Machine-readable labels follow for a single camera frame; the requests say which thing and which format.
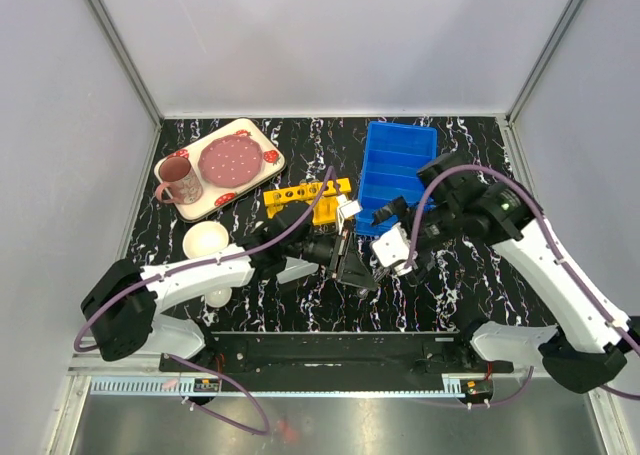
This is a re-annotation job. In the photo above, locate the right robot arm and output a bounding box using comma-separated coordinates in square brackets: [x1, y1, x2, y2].
[371, 152, 639, 394]

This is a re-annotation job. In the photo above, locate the clear test tube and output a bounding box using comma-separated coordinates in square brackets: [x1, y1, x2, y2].
[373, 266, 394, 282]

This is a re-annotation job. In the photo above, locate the white wash bottle red cap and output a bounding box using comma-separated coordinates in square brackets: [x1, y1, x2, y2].
[276, 257, 319, 284]

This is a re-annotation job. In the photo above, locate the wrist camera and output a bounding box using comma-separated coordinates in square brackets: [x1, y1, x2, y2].
[371, 223, 431, 276]
[336, 194, 362, 231]

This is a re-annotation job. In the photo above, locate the beige ceramic mortar bowl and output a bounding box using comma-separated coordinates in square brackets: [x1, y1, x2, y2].
[182, 221, 229, 259]

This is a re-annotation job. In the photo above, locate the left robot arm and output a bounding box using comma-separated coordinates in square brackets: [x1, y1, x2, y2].
[74, 202, 379, 371]

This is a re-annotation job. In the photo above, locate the yellow test tube rack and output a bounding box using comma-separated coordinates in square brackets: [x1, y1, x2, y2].
[263, 181, 338, 226]

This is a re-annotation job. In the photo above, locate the white round lid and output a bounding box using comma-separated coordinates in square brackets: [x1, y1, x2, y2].
[204, 288, 232, 308]

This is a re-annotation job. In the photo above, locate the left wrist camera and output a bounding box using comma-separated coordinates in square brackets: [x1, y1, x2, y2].
[336, 194, 362, 231]

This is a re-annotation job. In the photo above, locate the strawberry pattern tray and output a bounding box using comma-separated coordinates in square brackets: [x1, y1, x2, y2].
[154, 118, 286, 222]

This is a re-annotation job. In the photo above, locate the pink polka dot plate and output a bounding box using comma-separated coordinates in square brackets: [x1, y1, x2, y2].
[198, 135, 262, 188]

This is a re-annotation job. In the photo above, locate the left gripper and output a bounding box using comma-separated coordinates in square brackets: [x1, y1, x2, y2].
[285, 229, 377, 291]

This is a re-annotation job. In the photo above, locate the blue divided plastic bin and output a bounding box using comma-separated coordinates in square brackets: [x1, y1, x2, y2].
[355, 122, 438, 237]

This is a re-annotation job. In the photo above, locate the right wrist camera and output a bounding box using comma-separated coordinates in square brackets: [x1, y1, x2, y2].
[371, 223, 431, 276]

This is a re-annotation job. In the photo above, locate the pink mug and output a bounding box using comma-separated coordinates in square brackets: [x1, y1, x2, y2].
[155, 156, 203, 205]

